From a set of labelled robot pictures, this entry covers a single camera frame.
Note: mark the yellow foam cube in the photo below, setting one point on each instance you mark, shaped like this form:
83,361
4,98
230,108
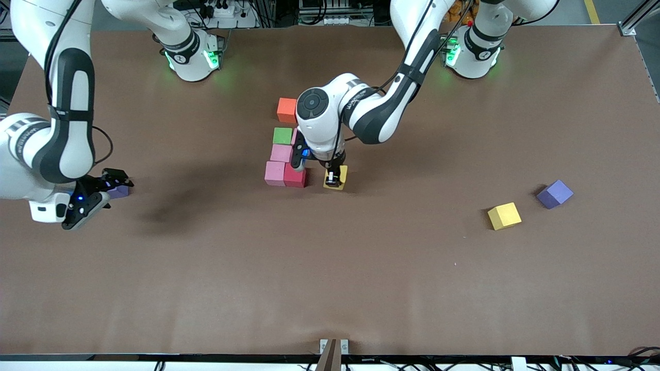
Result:
343,178
504,216

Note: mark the pink foam cube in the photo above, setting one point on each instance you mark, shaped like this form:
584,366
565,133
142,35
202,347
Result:
275,173
295,136
281,153

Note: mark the crimson red foam cube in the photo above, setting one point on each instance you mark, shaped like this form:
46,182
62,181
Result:
295,178

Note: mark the green foam cube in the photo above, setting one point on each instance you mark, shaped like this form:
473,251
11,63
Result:
282,136

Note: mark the orange foam cube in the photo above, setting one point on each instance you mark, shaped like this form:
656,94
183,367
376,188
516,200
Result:
286,110

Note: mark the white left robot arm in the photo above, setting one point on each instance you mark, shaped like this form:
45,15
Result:
314,105

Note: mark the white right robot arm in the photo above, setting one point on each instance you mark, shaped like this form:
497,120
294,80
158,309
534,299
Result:
67,144

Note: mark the purple foam cube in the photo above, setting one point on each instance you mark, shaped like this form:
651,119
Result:
556,193
121,193

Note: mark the white power strip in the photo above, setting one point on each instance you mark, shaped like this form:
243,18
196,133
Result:
221,9
337,20

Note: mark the pile of orange objects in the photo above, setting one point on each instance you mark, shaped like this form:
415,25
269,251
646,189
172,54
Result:
459,13

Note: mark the small white box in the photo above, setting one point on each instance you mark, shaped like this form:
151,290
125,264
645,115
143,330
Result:
518,363

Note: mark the small metal bracket plate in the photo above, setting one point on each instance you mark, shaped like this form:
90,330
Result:
344,346

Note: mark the aluminium frame profile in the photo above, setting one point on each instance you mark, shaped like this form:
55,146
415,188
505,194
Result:
631,23

